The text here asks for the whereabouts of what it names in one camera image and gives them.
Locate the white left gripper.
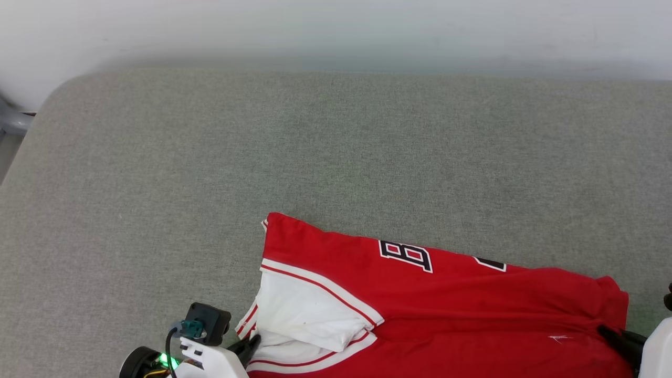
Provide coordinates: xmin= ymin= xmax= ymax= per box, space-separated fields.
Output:
xmin=173 ymin=333 xmax=262 ymax=378

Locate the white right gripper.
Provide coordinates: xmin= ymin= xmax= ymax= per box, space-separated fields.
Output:
xmin=597 ymin=317 xmax=672 ymax=378

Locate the red and white jersey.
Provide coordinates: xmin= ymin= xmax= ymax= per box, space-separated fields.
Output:
xmin=234 ymin=212 xmax=636 ymax=378

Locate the grey fabric sofa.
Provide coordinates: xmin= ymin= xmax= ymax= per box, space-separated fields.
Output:
xmin=0 ymin=68 xmax=672 ymax=378

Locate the teal cable connector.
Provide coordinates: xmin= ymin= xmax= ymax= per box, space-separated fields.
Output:
xmin=178 ymin=320 xmax=206 ymax=339

